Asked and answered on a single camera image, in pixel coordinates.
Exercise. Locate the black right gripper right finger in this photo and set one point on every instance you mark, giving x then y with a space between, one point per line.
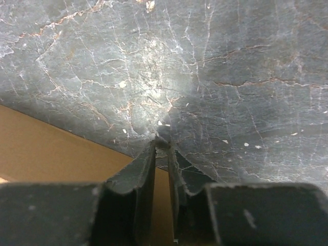
206 212

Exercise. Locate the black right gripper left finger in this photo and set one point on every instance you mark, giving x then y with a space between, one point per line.
116 211

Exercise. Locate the brown cardboard box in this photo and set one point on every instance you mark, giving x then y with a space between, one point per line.
33 151

